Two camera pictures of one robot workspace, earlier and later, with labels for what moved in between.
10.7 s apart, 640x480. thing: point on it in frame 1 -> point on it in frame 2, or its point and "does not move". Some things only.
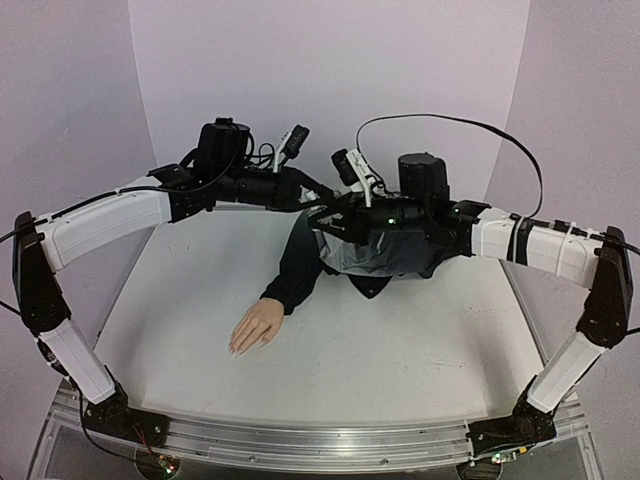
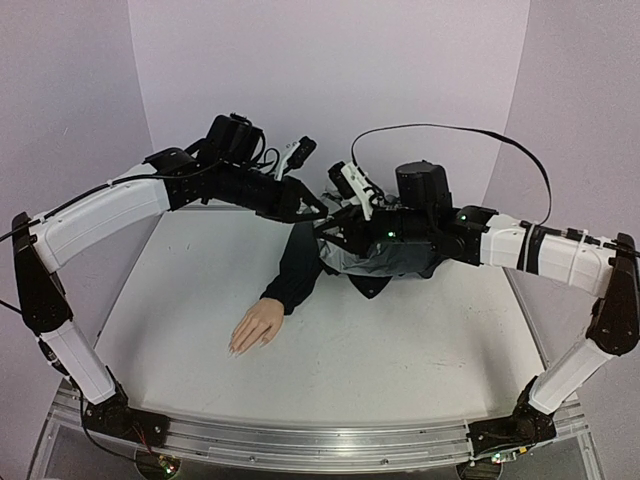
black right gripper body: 351,218 does not move
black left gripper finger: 329,192 -> 318,203
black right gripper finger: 329,219 does not move
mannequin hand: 261,323 does not move
